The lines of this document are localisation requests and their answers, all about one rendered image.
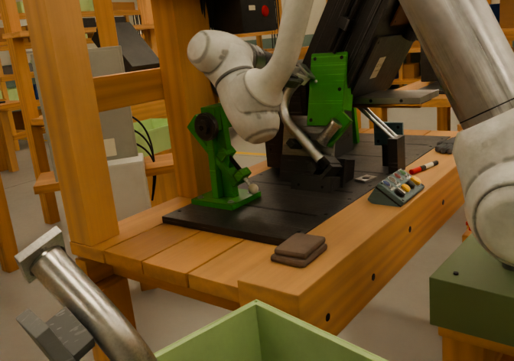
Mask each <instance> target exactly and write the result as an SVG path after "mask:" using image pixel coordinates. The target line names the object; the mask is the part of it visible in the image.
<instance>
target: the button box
mask: <svg viewBox="0 0 514 361"><path fill-rule="evenodd" d="M399 170H403V169H402V168H400V169H399ZM399 170H397V171H396V172H395V173H397V174H399V175H400V176H401V178H397V177H396V176H395V175H394V173H393V174H391V175H390V176H389V177H393V178H394V179H395V182H393V181H391V180H390V179H389V177H387V178H386V179H384V180H382V181H381V182H379V183H378V184H377V186H376V187H375V189H374V190H373V191H372V193H371V194H370V195H369V197H368V199H367V200H368V201H369V202H370V203H373V204H379V205H386V206H392V207H402V206H403V205H404V204H405V203H407V202H408V201H409V200H410V199H411V198H413V197H414V196H415V195H416V194H418V193H419V192H420V191H421V190H423V189H424V187H425V186H424V184H422V183H420V185H417V184H416V185H415V187H414V188H411V187H410V188H411V189H410V191H409V192H405V196H403V197H401V196H399V195H398V194H397V193H396V192H395V189H396V188H398V187H400V188H401V186H402V185H403V184H406V182H407V181H408V180H411V179H410V178H411V177H412V176H411V175H410V174H409V173H407V172H406V171H405V170H403V171H404V172H405V173H406V174H402V173H401V172H400V171H399ZM383 181H388V182H389V183H390V186H387V185H385V184H384V183H383Z"/></svg>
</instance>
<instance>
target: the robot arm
mask: <svg viewBox="0 0 514 361"><path fill-rule="evenodd" d="M313 2H314V0H285V2H284V6H283V11H282V15H281V22H280V26H279V30H278V37H277V41H276V45H275V50H274V53H273V54H272V53H269V52H267V51H265V50H263V49H262V48H260V47H259V46H257V45H254V44H250V43H249V42H246V41H244V40H243V39H241V38H240V37H237V36H235V35H234V34H230V33H227V32H225V31H216V30H203V31H199V32H198V33H197V34H195V35H194V36H193V37H192V39H191V40H190V42H189V44H188V46H187V57H188V59H189V61H190V62H191V63H192V64H193V65H194V66H195V67H196V68H197V69H198V70H199V71H201V72H203V73H204V75H205V76H206V77H207V78H208V79H209V80H210V82H211V83H212V84H213V85H214V87H215V88H216V91H217V93H218V95H219V98H220V103H221V105H222V107H223V110H224V112H225V114H226V116H227V118H228V120H229V122H230V124H231V125H232V127H233V128H234V129H235V131H236V132H237V134H238V135H239V136H240V137H241V138H242V139H243V140H245V141H248V142H250V143H252V144H261V143H263V142H266V141H269V140H271V139H273V138H274V137H275V136H276V134H277V132H278V130H279V126H280V117H279V114H278V112H279V108H280V104H281V102H282V100H283V92H282V89H283V88H284V87H288V88H296V87H297V86H298V85H299V84H300V85H303V86H304V85H305V84H306V83H307V82H308V81H309V80H310V79H311V78H307V77H306V76H305V75H301V74H299V73H298V72H299V71H300V70H301V69H300V68H299V67H296V64H297V62H298V58H299V55H300V52H301V48H302V44H303V41H304V36H305V32H306V29H307V24H308V21H309V17H310V14H311V9H312V5H313ZM399 2H400V4H401V6H402V8H403V10H404V12H405V14H406V16H407V18H408V20H409V22H410V24H411V26H412V28H413V30H414V32H415V34H416V36H417V38H418V40H419V42H420V44H421V46H422V49H423V51H424V52H425V55H426V57H427V59H428V61H429V63H430V65H431V67H432V69H433V71H434V73H435V75H436V77H437V78H438V81H439V83H440V85H441V87H442V89H443V91H444V93H445V95H446V97H447V99H448V101H449V103H450V104H451V107H452V109H453V111H454V113H455V115H456V117H457V119H458V121H459V123H460V125H461V127H462V129H463V130H462V131H460V132H458V133H457V135H456V138H455V141H454V146H453V150H452V153H453V156H454V160H455V163H456V166H457V171H458V174H459V178H460V182H461V186H462V191H463V194H464V200H465V202H464V212H465V216H466V219H467V223H468V225H469V227H470V230H471V232H472V233H473V235H474V237H475V238H476V240H477V241H478V243H479V244H480V245H481V246H482V247H483V248H484V249H485V250H486V251H487V252H488V253H489V254H490V255H491V256H492V257H494V258H495V259H497V260H499V261H501V262H502V263H503V267H504V269H507V270H510V271H513V272H514V53H513V51H512V48H511V47H510V45H509V42H508V41H507V39H506V36H505V34H504V33H503V30H502V29H501V27H500V26H499V23H498V21H497V20H496V17H495V15H494V13H493V11H492V9H491V7H490V5H489V3H488V1H487V0H399Z"/></svg>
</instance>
